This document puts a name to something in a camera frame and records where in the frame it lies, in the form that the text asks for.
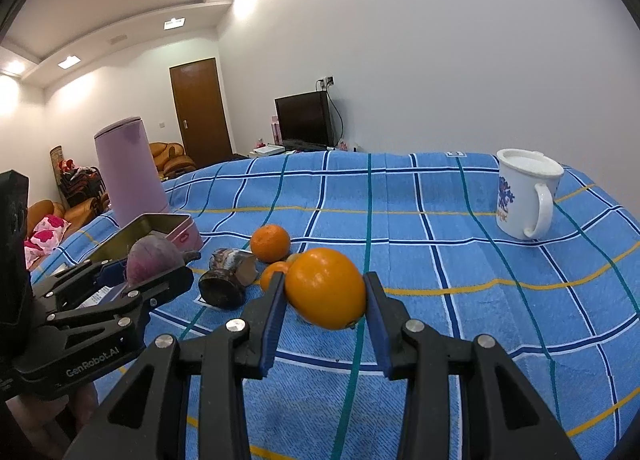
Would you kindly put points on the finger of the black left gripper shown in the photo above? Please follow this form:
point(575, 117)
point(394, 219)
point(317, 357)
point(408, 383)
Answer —
point(74, 329)
point(88, 284)

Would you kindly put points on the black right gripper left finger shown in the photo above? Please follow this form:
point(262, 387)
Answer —
point(144, 415)

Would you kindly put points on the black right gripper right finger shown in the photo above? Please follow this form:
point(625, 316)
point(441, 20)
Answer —
point(502, 415)

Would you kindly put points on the purple round turnip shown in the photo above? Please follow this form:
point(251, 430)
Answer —
point(152, 256)

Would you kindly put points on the large orange fruit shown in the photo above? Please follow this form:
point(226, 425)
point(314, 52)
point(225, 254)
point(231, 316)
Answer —
point(326, 289)

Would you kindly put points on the orange mandarin front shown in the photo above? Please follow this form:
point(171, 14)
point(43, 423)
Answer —
point(269, 271)

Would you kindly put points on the orange mandarin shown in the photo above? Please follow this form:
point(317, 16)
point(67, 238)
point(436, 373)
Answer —
point(269, 271)
point(270, 243)

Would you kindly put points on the orange mandarin back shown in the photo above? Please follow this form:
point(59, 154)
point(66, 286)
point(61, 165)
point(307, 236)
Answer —
point(270, 243)

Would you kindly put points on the small brown round fruit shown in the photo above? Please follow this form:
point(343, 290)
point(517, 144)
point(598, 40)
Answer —
point(293, 257)

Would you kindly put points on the person's left hand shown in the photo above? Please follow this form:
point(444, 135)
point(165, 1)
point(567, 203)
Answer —
point(37, 418)

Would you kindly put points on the pink floral cushion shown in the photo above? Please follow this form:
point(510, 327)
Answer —
point(47, 235)

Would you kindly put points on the orange leather sofa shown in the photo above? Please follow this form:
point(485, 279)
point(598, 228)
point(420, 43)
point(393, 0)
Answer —
point(77, 217)

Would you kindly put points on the pink electric kettle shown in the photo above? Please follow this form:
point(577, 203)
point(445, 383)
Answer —
point(128, 170)

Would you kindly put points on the orange leather armchair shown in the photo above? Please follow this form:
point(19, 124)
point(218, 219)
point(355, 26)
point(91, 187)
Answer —
point(171, 160)

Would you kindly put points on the blue plaid tablecloth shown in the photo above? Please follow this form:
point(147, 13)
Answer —
point(565, 308)

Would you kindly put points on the brown wooden door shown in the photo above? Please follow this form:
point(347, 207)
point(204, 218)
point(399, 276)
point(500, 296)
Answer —
point(200, 112)

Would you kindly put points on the white enamel mug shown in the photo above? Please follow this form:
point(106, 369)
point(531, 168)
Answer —
point(528, 181)

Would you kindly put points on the black television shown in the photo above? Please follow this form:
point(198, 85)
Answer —
point(305, 118)

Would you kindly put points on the wall power socket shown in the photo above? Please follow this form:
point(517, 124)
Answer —
point(327, 81)

